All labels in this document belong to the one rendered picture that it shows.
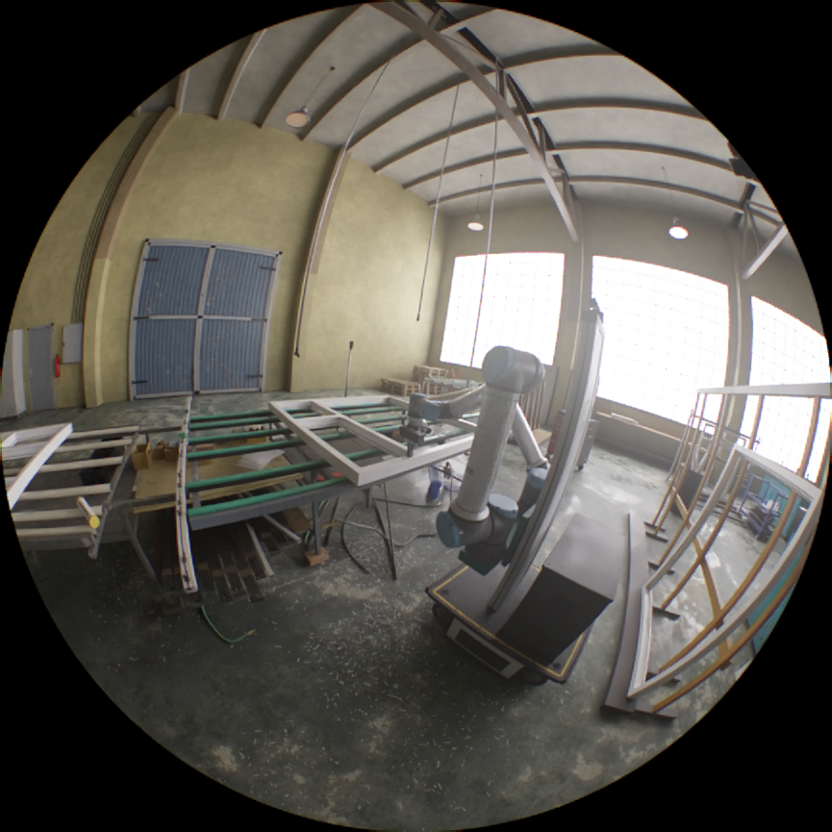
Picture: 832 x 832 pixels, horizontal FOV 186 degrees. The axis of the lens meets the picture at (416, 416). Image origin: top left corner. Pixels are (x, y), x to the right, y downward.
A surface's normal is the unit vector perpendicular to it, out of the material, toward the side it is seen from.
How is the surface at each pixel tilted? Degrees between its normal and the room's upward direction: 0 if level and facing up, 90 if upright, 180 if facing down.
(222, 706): 0
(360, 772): 0
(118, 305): 90
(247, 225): 90
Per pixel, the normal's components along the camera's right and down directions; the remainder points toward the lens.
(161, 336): 0.72, 0.27
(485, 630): 0.14, -0.96
